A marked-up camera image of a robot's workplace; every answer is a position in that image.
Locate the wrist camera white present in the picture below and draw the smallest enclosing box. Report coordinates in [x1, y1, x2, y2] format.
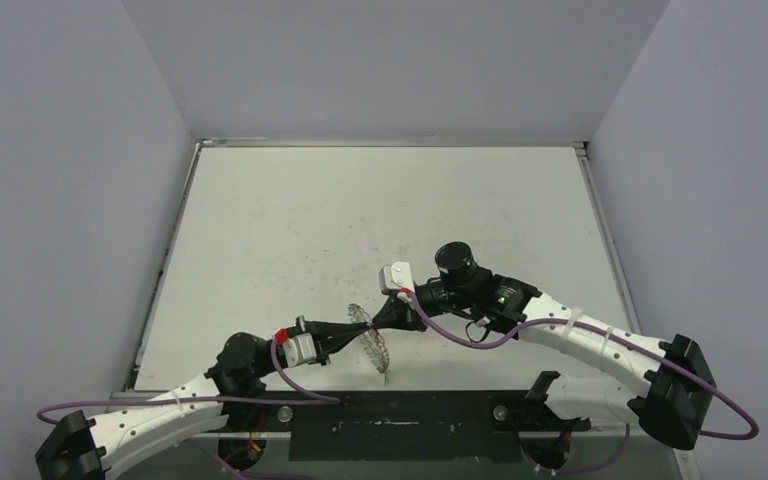
[274, 329, 320, 368]
[378, 261, 415, 295]

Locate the silver keyring disc with rings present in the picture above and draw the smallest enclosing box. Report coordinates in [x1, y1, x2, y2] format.
[347, 303, 390, 376]

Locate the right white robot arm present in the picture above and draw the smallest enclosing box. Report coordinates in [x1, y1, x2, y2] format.
[373, 242, 716, 450]

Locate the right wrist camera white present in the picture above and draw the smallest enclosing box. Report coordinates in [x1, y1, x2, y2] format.
[378, 261, 415, 295]

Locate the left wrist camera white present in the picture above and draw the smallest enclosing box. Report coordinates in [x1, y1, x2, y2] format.
[274, 329, 320, 368]

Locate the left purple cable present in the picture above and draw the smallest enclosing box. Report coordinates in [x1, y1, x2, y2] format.
[36, 331, 342, 480]

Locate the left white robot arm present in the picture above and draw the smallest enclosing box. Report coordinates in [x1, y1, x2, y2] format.
[35, 318, 372, 479]

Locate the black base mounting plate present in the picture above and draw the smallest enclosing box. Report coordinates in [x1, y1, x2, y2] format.
[219, 390, 591, 462]

